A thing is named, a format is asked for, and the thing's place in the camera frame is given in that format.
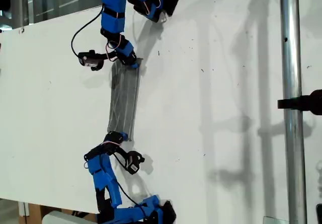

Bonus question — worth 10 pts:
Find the grey striped towel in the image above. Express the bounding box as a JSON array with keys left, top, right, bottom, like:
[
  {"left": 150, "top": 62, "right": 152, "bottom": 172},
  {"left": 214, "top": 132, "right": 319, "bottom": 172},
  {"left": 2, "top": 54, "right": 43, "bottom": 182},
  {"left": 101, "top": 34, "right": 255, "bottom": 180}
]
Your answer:
[{"left": 107, "top": 57, "right": 144, "bottom": 142}]

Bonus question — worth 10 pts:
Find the white box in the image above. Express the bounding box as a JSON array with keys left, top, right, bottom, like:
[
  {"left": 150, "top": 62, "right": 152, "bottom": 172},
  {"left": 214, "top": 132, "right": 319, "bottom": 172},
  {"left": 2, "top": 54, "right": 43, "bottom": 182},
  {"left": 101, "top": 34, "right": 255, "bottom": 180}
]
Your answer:
[{"left": 41, "top": 210, "right": 98, "bottom": 224}]

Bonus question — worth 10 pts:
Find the wooden table leg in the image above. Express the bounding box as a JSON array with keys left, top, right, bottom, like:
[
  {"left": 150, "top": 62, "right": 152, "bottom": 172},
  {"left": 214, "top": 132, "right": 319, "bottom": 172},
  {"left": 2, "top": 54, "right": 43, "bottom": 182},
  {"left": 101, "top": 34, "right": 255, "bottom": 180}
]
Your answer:
[{"left": 25, "top": 203, "right": 43, "bottom": 224}]

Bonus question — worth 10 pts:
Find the black clamp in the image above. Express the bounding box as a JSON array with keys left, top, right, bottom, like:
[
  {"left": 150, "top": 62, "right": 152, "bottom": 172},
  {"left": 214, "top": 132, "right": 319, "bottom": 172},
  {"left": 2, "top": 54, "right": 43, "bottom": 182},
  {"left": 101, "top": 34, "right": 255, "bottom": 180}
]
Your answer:
[{"left": 277, "top": 89, "right": 322, "bottom": 116}]

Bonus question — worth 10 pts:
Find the red white servo wire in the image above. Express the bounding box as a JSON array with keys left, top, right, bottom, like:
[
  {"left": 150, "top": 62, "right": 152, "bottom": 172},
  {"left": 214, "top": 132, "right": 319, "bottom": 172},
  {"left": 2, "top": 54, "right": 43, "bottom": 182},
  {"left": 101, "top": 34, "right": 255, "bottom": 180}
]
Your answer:
[
  {"left": 105, "top": 33, "right": 123, "bottom": 60},
  {"left": 84, "top": 139, "right": 122, "bottom": 170}
]

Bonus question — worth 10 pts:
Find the short black camera stalk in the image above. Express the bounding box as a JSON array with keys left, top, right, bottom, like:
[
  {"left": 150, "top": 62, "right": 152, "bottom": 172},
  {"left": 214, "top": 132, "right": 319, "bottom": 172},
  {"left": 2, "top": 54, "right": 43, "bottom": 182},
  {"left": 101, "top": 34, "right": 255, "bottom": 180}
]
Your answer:
[
  {"left": 110, "top": 146, "right": 129, "bottom": 160},
  {"left": 99, "top": 52, "right": 119, "bottom": 64}
]

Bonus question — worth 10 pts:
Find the black camera box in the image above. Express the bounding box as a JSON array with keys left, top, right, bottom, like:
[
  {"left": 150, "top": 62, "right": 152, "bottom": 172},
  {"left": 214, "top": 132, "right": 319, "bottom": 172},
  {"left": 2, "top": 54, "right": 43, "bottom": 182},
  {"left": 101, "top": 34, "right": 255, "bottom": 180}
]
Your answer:
[
  {"left": 77, "top": 49, "right": 104, "bottom": 72},
  {"left": 125, "top": 151, "right": 146, "bottom": 176}
]

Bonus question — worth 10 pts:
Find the black camera cable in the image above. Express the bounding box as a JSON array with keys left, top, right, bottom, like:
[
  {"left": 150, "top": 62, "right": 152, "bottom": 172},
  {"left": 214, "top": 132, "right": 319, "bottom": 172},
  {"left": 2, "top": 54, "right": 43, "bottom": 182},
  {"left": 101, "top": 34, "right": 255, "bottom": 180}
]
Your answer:
[
  {"left": 70, "top": 5, "right": 105, "bottom": 57},
  {"left": 113, "top": 155, "right": 142, "bottom": 207}
]

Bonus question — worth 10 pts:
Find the white leg bracket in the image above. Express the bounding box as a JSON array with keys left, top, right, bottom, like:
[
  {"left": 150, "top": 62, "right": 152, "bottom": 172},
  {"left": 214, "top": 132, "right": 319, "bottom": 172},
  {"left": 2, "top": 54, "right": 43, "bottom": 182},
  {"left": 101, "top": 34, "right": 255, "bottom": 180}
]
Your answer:
[{"left": 18, "top": 201, "right": 30, "bottom": 217}]

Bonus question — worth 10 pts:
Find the steel post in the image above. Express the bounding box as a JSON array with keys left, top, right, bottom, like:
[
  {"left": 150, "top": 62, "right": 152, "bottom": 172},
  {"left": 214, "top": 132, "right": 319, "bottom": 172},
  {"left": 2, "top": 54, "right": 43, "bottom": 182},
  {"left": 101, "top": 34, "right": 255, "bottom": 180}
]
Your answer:
[{"left": 279, "top": 0, "right": 308, "bottom": 224}]

